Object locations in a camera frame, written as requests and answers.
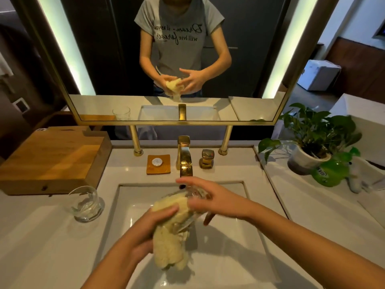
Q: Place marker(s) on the person's right hand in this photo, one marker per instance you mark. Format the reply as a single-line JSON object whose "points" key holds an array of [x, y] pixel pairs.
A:
{"points": [[225, 201]]}

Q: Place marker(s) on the person's left hand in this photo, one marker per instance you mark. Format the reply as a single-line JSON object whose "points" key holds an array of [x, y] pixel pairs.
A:
{"points": [[141, 234]]}

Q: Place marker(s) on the person's right thumb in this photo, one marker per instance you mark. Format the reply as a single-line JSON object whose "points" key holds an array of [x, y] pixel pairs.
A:
{"points": [[209, 219]]}

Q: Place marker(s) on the person's left thumb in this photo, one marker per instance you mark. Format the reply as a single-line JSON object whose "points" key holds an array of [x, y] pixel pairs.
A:
{"points": [[165, 213]]}

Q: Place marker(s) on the yellow cleaning cloth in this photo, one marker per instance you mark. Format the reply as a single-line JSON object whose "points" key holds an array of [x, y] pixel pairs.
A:
{"points": [[170, 237]]}

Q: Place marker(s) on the clear drinking glass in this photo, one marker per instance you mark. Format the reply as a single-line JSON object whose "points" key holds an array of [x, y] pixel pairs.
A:
{"points": [[85, 206], [197, 194]]}

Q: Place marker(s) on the person's left forearm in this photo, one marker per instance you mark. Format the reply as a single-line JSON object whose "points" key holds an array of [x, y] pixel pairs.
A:
{"points": [[111, 267]]}

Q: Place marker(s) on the person's right forearm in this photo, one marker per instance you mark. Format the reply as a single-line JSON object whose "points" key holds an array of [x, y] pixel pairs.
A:
{"points": [[300, 237]]}

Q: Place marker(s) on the white sink basin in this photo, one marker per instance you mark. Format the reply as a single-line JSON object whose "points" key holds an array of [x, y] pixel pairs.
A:
{"points": [[234, 246]]}

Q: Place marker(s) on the square wooden coaster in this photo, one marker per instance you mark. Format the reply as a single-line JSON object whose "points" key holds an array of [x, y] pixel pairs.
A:
{"points": [[158, 168]]}

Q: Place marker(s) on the small white round soap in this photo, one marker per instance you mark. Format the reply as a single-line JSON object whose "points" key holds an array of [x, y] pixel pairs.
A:
{"points": [[156, 162]]}

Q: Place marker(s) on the gold faucet spout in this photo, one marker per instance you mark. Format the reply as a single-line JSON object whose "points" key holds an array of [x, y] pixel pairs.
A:
{"points": [[184, 156]]}

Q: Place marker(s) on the white and grey plant pot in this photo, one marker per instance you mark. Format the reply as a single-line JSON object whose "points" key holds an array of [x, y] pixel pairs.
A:
{"points": [[300, 164]]}

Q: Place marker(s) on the wooden box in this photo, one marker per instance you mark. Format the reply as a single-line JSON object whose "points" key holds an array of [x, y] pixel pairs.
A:
{"points": [[54, 159]]}

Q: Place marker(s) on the green plastic packet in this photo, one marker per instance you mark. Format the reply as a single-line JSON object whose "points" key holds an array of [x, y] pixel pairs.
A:
{"points": [[329, 174]]}

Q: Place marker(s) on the green leafy plant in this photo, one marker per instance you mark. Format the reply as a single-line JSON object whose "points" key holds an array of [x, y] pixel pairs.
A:
{"points": [[315, 129]]}

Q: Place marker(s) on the clear plastic wrap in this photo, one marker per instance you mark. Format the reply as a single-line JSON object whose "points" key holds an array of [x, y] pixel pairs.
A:
{"points": [[365, 176]]}

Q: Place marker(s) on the white storage cube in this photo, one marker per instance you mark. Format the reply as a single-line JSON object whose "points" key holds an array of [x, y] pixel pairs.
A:
{"points": [[318, 75]]}

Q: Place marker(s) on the gold framed lit mirror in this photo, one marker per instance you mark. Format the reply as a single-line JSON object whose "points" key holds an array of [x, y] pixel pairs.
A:
{"points": [[99, 42]]}

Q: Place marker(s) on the large white box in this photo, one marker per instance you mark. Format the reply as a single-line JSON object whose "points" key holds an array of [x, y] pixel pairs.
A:
{"points": [[365, 117]]}

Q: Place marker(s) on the gold mirror support post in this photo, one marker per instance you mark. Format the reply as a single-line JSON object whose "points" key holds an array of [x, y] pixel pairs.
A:
{"points": [[225, 139], [136, 141]]}

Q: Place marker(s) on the white wall socket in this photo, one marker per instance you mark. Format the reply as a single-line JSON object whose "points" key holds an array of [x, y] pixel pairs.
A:
{"points": [[21, 105]]}

